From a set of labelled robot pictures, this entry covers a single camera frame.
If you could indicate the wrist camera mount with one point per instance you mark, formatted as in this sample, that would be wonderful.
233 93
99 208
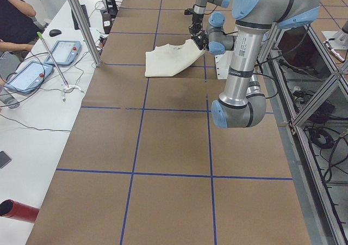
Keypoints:
188 11

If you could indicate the person in black shirt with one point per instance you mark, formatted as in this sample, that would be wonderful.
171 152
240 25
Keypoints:
19 33

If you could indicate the black computer mouse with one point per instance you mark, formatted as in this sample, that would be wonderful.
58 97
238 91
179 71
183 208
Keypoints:
54 32

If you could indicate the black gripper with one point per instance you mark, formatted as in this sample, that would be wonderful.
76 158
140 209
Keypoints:
196 20
203 41

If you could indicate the blue teach pendant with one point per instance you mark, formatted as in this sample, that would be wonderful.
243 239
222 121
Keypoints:
29 78
65 52

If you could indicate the cream long sleeve shirt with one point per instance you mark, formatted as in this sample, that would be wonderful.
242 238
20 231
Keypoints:
169 60

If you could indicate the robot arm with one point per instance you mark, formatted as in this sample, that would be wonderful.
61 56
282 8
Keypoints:
198 12
242 104

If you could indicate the near blue teach pendant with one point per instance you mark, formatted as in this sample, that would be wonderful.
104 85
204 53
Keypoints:
29 78

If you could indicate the metal rod green tip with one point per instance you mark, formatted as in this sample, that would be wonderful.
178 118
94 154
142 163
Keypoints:
53 60

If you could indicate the red cylinder tube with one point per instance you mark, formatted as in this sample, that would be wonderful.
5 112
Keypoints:
18 211

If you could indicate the black smartphone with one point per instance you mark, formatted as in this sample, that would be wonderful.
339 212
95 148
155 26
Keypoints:
4 159

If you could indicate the far blue teach pendant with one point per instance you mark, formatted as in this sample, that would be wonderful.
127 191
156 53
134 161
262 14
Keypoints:
65 52

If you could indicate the aluminium frame post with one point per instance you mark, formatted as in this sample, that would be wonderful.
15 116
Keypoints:
85 30

